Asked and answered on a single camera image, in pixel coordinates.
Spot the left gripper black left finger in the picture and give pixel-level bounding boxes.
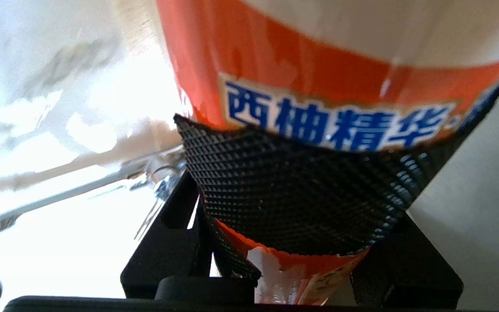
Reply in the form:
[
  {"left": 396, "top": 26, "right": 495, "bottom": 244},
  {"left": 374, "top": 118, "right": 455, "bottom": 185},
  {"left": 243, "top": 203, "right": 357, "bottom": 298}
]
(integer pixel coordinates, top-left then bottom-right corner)
[{"left": 120, "top": 171, "right": 261, "bottom": 299}]

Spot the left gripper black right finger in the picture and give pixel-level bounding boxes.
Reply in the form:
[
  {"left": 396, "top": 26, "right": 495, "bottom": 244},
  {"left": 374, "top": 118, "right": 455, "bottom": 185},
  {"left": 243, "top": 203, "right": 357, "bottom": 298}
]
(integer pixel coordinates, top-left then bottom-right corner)
[{"left": 174, "top": 80, "right": 499, "bottom": 309}]

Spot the yellow-capped orange dish soap bottle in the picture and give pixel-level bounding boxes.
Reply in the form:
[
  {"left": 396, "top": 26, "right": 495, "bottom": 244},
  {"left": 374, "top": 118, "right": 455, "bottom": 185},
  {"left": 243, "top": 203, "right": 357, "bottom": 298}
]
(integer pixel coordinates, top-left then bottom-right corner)
[{"left": 156, "top": 0, "right": 499, "bottom": 305}]

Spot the chrome gooseneck faucet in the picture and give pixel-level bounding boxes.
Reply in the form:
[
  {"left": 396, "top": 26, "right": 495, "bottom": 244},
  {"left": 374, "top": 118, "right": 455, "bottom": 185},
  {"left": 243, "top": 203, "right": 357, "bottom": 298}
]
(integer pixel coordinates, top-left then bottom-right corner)
[{"left": 122, "top": 147, "right": 187, "bottom": 200}]

